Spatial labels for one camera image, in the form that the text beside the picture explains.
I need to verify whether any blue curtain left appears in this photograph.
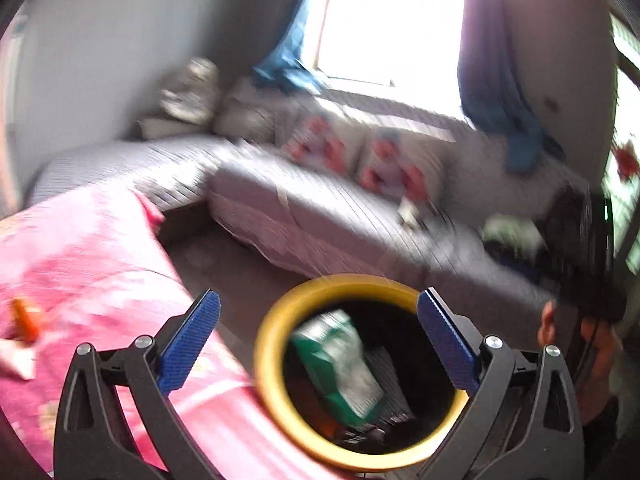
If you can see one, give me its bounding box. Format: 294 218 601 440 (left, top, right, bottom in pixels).
250 0 326 94

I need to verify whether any pink floral tablecloth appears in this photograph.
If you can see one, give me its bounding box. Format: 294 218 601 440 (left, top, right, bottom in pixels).
1 184 340 479

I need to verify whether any baby print pillow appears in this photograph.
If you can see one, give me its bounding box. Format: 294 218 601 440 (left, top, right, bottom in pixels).
357 127 456 205
281 110 370 177

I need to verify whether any green white milk carton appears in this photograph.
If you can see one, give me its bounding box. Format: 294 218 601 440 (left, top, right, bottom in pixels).
290 310 385 427

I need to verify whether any yellow rimmed trash bin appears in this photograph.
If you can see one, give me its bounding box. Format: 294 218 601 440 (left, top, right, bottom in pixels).
254 274 469 472

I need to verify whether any white power adapter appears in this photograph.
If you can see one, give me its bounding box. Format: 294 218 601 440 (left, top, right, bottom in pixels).
397 197 424 231

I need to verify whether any light green cloth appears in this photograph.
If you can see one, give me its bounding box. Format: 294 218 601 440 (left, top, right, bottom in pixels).
480 214 547 259

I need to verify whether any window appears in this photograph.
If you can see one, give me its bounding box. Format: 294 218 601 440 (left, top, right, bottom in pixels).
314 0 464 117

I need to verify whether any grey bolster pillow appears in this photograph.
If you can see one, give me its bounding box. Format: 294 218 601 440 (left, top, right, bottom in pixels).
138 117 203 141

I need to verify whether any purple curtain right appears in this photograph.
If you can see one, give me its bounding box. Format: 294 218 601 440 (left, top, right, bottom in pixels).
458 0 566 174

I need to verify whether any right baby print pillow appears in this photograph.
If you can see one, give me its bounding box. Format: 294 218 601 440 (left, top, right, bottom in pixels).
357 127 456 205

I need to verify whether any grey quilted corner sofa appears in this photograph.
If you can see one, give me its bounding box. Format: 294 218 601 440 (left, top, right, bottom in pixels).
27 79 591 331

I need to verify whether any grey cushion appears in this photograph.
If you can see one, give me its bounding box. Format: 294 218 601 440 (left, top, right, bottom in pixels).
212 77 282 144

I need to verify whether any person's right hand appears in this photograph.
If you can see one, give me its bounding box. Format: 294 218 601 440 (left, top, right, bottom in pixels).
537 299 624 396

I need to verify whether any small orange fruit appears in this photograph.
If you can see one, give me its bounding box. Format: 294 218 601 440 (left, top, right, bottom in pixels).
11 297 44 344

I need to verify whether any left baby print pillow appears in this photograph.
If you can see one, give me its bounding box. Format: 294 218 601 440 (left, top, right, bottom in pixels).
281 110 370 177

